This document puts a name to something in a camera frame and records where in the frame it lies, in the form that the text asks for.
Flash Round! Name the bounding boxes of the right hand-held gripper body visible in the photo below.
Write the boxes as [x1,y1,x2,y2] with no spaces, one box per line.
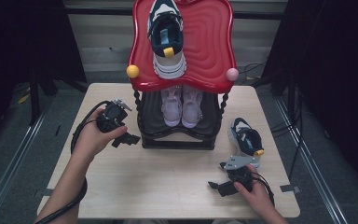
[219,155,257,194]

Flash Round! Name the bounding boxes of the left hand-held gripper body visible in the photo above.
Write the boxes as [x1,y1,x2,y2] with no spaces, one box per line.
[95,98,133,134]

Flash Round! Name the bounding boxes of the navy and white sneaker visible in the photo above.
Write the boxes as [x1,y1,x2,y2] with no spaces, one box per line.
[146,0,187,80]
[227,117,266,170]

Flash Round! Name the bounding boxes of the purple sandal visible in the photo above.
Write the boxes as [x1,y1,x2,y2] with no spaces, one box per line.
[160,86,184,128]
[181,85,204,130]

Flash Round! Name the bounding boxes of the red and black shoe rack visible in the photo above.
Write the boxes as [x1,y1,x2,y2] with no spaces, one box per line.
[126,0,241,151]

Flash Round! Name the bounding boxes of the person's right hand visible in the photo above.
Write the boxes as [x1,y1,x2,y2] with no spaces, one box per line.
[230,163,275,217]

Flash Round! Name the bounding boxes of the person's left hand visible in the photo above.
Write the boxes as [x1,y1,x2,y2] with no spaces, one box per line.
[73,107,129,161]

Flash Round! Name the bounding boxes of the grey tape piece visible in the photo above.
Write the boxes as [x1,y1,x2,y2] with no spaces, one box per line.
[280,184,302,194]

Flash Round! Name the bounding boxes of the black metal stand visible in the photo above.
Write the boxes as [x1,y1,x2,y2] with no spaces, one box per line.
[28,73,42,126]

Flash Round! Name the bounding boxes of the dark tape piece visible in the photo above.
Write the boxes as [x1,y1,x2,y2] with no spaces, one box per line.
[33,188,51,198]

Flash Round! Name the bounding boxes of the yellow floor tape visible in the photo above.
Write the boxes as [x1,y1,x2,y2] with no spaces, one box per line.
[17,92,31,105]

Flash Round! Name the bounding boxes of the dark curtain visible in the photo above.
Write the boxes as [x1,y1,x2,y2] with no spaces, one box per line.
[0,0,88,150]
[262,0,358,195]

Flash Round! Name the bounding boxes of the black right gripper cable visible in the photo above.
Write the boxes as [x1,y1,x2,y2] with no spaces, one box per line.
[251,172,276,207]

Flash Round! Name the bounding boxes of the black floor cables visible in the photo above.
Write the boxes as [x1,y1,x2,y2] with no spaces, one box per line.
[239,60,306,181]

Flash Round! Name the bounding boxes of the metal floor rail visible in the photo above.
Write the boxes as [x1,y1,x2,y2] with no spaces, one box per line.
[0,99,55,224]
[274,98,351,224]

